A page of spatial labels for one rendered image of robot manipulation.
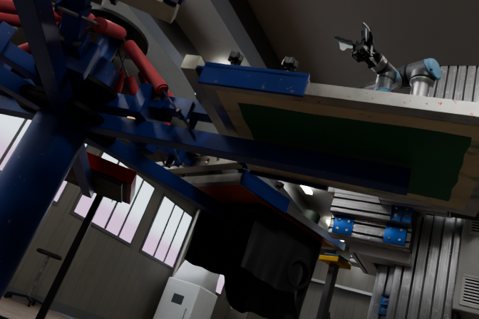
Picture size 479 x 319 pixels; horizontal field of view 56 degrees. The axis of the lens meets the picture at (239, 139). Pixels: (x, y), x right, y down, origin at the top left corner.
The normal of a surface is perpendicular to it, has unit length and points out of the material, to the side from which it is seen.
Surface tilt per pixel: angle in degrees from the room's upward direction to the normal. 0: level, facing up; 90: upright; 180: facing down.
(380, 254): 90
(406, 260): 90
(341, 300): 90
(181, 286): 90
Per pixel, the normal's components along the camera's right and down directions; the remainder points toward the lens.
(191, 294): -0.36, -0.50
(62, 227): 0.86, 0.08
